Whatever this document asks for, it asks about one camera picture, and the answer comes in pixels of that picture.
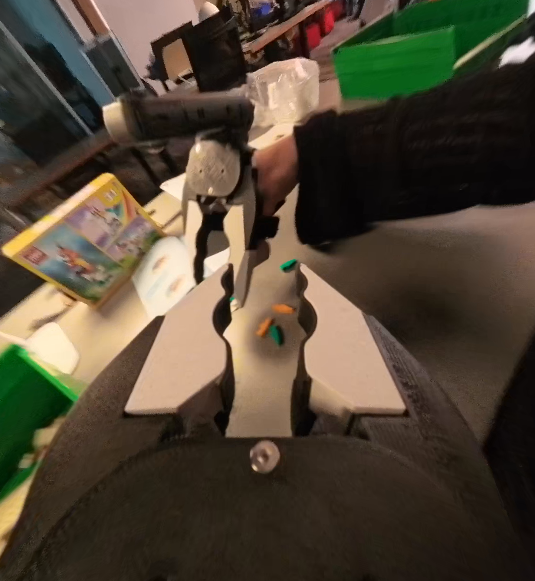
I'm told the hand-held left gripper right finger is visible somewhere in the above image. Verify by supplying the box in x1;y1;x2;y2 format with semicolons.
291;262;408;435

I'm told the pale blue instruction booklet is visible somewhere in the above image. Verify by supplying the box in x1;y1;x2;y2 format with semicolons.
133;235;196;318

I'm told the green storage bin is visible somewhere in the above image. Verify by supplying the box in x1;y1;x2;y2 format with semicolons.
392;0;530;62
331;25;457;100
0;344;80;516

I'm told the black chair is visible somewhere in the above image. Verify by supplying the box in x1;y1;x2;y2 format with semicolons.
149;17;248;94

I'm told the person's right hand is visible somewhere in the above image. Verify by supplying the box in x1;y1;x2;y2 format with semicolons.
254;135;301;217

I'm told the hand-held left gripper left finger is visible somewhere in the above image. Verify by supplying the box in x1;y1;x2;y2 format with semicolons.
124;263;237;435

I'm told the white paper sheet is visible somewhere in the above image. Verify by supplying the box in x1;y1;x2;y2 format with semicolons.
160;174;192;206

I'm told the person's right forearm black sleeve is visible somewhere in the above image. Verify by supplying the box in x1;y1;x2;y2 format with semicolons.
293;43;535;248

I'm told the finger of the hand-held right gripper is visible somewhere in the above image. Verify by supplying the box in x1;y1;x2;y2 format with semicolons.
229;169;258;310
181;181;226;284

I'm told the yellow lego box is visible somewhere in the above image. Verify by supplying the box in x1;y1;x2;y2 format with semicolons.
2;172;166;306

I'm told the wooden workbench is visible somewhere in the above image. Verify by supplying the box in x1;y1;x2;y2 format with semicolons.
248;0;336;51

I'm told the white power adapter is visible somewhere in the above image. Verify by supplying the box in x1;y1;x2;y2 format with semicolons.
26;321;80;375

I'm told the red storage bin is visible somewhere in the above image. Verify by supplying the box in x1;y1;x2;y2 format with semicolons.
303;8;337;47

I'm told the clear plastic bag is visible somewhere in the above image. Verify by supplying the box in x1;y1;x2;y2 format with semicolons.
246;57;321;129

